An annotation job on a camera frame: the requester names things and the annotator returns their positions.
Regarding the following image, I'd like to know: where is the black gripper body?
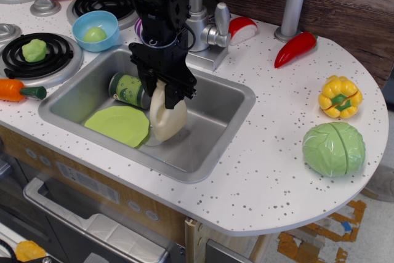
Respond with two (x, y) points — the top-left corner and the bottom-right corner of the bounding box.
(129, 42), (197, 99)

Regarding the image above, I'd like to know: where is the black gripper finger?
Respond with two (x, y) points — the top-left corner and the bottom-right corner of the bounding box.
(165, 83), (186, 109)
(138, 68), (157, 97)

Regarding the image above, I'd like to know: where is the cream detergent bottle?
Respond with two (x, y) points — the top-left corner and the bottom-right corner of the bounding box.
(150, 80), (187, 142)

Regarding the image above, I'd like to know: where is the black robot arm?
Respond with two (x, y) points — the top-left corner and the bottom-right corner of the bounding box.
(94, 0), (196, 109)

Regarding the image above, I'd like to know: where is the silver toy sink basin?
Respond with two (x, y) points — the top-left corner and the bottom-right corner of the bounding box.
(38, 44), (257, 184)

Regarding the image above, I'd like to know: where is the green toy can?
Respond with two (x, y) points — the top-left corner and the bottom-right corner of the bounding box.
(108, 73), (151, 110)

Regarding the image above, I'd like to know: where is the silver toy faucet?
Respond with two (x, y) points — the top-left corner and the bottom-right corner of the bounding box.
(187, 0), (231, 71)

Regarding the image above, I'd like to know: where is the light green toy plate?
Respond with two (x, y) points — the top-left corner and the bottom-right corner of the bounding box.
(84, 106), (150, 148)

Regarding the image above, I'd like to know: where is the purple toy onion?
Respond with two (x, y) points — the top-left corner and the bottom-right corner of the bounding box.
(134, 18), (143, 40)

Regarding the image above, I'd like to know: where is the green ball in bowl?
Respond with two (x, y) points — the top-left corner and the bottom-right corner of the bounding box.
(82, 27), (107, 42)

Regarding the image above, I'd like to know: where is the blue toy bowl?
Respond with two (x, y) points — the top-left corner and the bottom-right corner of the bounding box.
(72, 10), (120, 52)

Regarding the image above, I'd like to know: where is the black toy pot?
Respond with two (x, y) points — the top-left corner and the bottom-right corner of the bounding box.
(203, 0), (220, 15)

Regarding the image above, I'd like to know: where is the red white toy sushi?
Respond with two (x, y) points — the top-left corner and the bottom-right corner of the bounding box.
(229, 17), (258, 46)

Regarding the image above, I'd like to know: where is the rear right stove burner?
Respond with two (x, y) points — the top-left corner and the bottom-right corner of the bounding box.
(66, 0), (138, 30)

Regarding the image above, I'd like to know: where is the front left stove burner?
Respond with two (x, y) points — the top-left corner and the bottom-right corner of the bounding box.
(1, 33), (83, 88)

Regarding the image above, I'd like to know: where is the light green toy lettuce piece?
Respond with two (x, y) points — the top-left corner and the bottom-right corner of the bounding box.
(22, 39), (47, 63)

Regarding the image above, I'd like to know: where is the silver stove knob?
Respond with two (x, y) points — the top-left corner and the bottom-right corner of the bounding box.
(0, 23), (22, 44)
(30, 0), (61, 17)

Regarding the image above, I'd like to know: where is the red toy chili pepper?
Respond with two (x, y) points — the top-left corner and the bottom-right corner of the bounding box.
(274, 31), (318, 68)

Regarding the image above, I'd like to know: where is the orange toy carrot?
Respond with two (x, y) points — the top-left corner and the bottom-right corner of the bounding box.
(1, 79), (47, 102)

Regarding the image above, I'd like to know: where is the silver stove knob left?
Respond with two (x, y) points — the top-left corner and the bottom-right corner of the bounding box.
(0, 23), (22, 44)

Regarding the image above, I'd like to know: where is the yellow toy bell pepper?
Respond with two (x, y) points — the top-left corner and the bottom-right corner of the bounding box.
(318, 75), (363, 119)

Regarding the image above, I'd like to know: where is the green toy cabbage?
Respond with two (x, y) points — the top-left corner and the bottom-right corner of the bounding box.
(302, 122), (366, 177)

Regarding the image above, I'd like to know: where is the yellow toy on floor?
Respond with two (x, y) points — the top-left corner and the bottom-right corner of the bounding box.
(15, 240), (47, 262)

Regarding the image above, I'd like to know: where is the silver oven door handle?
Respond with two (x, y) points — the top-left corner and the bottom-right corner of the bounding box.
(23, 177), (171, 262)

